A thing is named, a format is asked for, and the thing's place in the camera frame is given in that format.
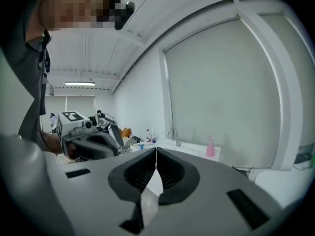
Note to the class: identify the person's left hand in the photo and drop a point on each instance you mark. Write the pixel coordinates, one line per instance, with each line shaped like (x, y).
(71, 150)

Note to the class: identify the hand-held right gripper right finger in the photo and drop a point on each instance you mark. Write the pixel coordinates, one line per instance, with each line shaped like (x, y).
(209, 198)

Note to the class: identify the chrome faucet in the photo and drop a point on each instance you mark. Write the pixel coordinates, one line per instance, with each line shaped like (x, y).
(176, 136)

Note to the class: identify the grey window blind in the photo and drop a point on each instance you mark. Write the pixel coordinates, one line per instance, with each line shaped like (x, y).
(221, 82)

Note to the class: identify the orange chair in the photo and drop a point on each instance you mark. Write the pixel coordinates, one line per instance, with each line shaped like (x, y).
(125, 133)

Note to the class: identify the person's head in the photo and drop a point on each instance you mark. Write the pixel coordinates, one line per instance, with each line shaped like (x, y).
(69, 8)

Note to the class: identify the person's left forearm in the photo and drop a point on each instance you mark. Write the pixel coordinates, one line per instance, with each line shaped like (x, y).
(51, 141)

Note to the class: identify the person's dark shirt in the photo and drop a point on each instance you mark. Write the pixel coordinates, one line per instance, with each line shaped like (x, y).
(24, 82)

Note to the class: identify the white bottle red cap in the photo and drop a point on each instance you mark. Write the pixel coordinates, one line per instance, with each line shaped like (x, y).
(148, 136)

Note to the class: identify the pink soap bottle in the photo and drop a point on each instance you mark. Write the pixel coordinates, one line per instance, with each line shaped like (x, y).
(210, 149)

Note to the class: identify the black head camera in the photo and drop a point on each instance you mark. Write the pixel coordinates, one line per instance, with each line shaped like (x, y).
(124, 16)

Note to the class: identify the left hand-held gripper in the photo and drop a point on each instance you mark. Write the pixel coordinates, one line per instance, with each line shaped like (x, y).
(71, 122)

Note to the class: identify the white bottle blue label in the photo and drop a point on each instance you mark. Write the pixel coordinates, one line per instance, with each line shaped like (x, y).
(153, 136)

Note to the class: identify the ceiling light bar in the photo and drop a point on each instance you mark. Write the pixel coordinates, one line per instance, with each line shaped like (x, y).
(80, 83)

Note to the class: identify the white sink vanity cabinet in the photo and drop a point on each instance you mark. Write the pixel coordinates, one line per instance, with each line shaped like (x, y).
(192, 149)

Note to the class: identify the black white striped cloth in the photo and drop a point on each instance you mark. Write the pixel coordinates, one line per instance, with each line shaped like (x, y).
(136, 139)

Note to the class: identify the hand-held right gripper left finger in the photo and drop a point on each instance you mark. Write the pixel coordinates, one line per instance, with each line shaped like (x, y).
(93, 193)

